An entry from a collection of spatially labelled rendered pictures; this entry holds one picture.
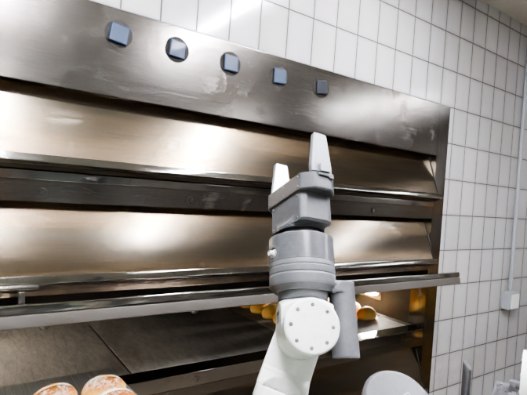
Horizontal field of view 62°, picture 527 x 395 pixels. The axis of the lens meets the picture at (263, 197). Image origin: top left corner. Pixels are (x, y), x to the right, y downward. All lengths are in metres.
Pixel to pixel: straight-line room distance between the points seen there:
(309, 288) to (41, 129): 0.74
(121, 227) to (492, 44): 1.83
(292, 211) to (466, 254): 1.63
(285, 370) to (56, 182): 0.70
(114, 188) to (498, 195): 1.80
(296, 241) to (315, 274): 0.05
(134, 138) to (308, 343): 0.77
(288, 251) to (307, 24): 1.03
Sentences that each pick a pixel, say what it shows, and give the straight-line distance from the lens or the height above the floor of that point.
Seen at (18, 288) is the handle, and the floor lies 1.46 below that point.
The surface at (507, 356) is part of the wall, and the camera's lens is 2.66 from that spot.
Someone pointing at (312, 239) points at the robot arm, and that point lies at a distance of 0.57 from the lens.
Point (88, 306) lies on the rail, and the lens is 1.00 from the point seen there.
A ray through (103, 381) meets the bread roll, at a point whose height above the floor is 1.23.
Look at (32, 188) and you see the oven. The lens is 1.09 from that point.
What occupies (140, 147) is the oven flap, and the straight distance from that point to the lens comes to 1.14.
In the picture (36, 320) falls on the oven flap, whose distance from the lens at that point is 0.99.
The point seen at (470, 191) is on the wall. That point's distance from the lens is 2.16.
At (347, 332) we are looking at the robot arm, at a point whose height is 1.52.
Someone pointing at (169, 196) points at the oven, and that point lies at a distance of 1.17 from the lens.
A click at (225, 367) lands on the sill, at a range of 1.37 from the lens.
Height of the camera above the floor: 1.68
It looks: level
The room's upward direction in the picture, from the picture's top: 4 degrees clockwise
